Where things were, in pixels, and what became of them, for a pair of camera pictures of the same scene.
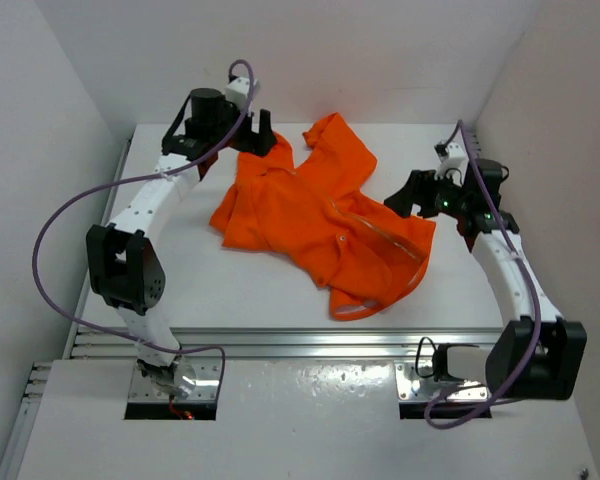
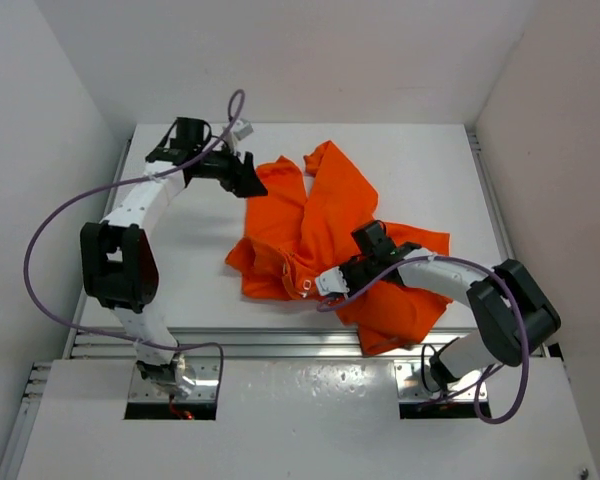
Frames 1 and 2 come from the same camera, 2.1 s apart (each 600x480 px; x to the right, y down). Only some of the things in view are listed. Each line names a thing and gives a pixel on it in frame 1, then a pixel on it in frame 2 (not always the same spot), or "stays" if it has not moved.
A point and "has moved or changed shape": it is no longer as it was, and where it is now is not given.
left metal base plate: (205, 388) stays
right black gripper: (418, 190) → (343, 269)
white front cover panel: (292, 420) stays
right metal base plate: (415, 381) stays
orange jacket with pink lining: (310, 218) has moved or changed shape
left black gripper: (255, 143) → (240, 176)
